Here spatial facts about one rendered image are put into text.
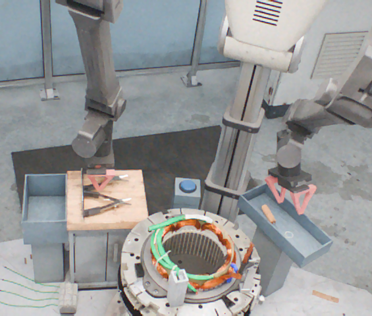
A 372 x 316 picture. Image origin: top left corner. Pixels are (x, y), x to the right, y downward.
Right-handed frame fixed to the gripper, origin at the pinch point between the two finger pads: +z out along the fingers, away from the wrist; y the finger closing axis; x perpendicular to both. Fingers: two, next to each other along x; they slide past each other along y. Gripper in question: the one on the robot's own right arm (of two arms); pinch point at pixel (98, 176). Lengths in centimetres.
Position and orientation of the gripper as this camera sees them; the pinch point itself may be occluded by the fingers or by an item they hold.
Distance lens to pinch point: 138.3
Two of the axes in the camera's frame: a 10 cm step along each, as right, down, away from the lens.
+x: 9.7, -0.2, 2.4
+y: 1.9, 6.7, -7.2
